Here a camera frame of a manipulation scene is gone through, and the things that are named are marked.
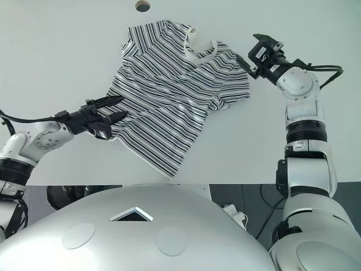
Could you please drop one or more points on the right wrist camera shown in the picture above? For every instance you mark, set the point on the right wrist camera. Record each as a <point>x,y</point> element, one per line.
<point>260,54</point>

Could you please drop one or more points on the striped T-shirt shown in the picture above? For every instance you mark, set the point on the striped T-shirt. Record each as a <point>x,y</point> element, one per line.
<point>169,104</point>

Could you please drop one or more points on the white power strip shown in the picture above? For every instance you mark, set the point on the white power strip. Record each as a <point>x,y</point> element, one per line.
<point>235,216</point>

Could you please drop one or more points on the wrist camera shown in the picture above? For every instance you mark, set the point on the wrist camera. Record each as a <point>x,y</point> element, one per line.
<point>102,132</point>
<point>260,54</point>

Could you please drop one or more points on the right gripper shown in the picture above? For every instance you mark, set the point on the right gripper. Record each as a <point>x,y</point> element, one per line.
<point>277,66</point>

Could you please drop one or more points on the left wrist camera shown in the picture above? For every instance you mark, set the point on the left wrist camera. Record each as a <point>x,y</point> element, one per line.
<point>102,132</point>

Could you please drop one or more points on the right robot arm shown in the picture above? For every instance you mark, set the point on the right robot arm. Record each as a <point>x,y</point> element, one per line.
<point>307,169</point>

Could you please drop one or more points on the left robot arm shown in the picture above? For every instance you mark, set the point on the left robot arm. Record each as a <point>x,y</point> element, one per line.
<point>19,146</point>

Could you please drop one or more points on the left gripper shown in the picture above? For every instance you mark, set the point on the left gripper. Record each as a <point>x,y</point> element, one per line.
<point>80,121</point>

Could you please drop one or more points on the robot body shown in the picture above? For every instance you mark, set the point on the robot body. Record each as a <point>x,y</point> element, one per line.
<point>127,234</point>

